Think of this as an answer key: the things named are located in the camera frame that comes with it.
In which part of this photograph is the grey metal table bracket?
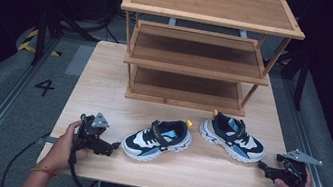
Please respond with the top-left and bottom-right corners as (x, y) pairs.
(43, 135), (59, 145)

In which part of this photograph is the red and yellow bracelet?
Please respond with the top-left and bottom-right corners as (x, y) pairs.
(28, 164), (60, 180)

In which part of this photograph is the navy white child's sneaker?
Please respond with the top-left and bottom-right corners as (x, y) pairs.
(194, 106), (272, 167)
(119, 110), (195, 170)

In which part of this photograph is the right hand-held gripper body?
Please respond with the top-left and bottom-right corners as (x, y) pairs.
(271, 146), (326, 187)

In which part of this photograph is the person's left hand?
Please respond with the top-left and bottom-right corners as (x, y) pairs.
(40, 115), (94, 177)

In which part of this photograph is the wooden three-tier shoe rack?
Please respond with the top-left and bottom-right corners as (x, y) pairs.
(106, 0), (312, 125)

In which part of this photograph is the black metal stand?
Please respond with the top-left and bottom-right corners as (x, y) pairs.
(30, 6), (67, 70)

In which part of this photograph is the thin black floor cable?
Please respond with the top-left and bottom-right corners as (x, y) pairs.
(0, 125), (52, 187)

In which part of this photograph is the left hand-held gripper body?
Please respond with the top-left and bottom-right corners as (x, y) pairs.
(71, 108), (113, 158)

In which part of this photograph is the left hand-held gripper black cable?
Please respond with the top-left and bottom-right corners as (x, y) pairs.
(63, 143), (103, 187)

